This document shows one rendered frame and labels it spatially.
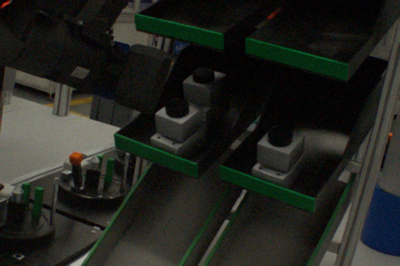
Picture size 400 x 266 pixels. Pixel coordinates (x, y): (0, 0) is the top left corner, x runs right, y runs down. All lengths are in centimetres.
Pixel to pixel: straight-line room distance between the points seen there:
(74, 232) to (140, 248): 22
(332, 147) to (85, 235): 47
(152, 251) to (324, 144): 28
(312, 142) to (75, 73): 38
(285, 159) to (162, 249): 24
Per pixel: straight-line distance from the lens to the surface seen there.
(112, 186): 126
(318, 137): 85
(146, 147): 79
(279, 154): 72
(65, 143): 194
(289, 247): 85
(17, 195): 102
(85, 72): 60
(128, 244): 89
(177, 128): 76
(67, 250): 101
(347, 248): 87
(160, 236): 88
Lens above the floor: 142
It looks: 14 degrees down
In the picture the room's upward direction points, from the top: 11 degrees clockwise
